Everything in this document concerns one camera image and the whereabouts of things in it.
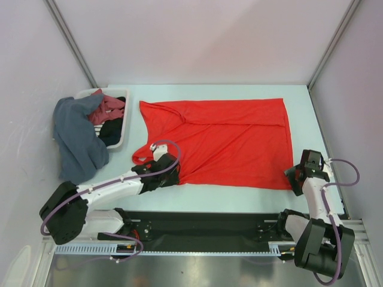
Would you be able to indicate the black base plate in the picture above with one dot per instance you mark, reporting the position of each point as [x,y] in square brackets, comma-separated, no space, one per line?
[140,228]
[269,231]

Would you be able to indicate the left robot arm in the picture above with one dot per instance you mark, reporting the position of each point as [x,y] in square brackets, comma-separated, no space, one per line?
[76,210]

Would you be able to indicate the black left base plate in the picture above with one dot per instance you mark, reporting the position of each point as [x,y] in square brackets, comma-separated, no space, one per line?
[140,228]

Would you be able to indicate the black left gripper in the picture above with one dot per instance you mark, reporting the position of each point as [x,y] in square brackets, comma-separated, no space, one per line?
[173,180]

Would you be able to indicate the red tank top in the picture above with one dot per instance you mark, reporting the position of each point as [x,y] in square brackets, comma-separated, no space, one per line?
[240,143]

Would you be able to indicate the aluminium corner post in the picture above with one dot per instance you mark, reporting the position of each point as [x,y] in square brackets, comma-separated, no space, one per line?
[68,37]
[335,40]

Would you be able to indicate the maroon tank top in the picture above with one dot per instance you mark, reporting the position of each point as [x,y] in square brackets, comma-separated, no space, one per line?
[111,108]

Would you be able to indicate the white plastic laundry bin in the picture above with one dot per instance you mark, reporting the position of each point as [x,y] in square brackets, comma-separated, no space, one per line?
[114,92]

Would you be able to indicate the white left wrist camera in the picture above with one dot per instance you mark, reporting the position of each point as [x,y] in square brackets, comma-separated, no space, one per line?
[158,150]

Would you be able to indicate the left aluminium corner post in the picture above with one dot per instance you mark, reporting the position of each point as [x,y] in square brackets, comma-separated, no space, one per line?
[68,37]

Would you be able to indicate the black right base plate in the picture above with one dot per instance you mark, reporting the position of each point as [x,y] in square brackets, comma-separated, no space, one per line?
[269,231]

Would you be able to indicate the striped white black tank top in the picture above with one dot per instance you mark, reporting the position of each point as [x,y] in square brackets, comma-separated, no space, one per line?
[97,129]

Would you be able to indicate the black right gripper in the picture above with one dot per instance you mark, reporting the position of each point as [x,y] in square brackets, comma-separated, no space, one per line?
[291,173]

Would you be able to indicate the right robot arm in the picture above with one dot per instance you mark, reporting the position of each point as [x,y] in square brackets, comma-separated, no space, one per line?
[323,243]

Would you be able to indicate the right aluminium corner post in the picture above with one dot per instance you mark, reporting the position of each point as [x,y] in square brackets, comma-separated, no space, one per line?
[335,40]

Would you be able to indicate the grey-blue tank top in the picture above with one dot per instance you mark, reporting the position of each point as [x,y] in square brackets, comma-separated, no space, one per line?
[82,153]

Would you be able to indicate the grey slotted cable duct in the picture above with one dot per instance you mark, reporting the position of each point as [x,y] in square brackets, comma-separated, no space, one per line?
[120,249]

